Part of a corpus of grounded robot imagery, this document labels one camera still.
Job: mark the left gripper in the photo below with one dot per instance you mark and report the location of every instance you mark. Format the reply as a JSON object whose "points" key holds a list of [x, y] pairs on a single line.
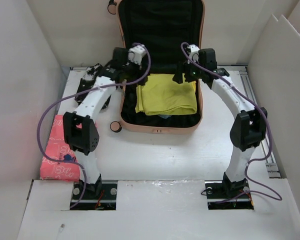
{"points": [[136, 67]]}

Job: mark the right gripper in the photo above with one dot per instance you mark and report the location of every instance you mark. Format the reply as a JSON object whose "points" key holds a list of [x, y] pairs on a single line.
{"points": [[182, 68]]}

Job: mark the lime green cloth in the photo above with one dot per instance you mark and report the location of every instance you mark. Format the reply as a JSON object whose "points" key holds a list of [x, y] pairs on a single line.
{"points": [[175, 100]]}

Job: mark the black white patterned garment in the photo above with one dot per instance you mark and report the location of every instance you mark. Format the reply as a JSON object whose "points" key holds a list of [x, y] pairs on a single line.
{"points": [[87, 82]]}

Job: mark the light blue headphones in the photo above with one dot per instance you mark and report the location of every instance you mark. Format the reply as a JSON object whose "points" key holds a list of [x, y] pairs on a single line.
{"points": [[164, 116]]}

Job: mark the yellow cloth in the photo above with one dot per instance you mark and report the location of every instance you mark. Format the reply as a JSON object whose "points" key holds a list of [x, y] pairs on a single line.
{"points": [[156, 82]]}

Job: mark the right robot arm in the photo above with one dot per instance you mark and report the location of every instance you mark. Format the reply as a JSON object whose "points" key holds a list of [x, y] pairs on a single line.
{"points": [[248, 128]]}

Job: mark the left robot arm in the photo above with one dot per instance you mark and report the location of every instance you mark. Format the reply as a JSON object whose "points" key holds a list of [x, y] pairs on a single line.
{"points": [[79, 126]]}

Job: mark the pink tissue pack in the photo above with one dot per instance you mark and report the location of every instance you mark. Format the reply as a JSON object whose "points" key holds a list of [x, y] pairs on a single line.
{"points": [[57, 149]]}

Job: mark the pink open suitcase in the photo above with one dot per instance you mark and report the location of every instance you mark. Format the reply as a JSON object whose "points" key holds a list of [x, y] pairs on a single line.
{"points": [[160, 25]]}

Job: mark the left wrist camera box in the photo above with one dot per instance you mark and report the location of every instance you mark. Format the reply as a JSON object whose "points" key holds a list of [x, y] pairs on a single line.
{"points": [[136, 54]]}

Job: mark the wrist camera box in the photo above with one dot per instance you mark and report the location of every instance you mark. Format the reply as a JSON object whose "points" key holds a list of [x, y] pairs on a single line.
{"points": [[136, 54], [193, 53]]}

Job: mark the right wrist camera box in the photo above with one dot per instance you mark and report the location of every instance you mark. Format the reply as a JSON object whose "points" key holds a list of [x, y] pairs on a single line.
{"points": [[193, 53]]}

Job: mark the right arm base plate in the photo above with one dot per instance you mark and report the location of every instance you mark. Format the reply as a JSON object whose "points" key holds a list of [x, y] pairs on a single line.
{"points": [[230, 197]]}

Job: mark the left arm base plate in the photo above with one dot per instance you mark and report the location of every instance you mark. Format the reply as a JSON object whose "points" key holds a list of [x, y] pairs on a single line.
{"points": [[105, 201]]}

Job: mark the aluminium rail frame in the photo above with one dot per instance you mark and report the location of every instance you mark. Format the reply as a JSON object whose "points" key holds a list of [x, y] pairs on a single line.
{"points": [[259, 127]]}

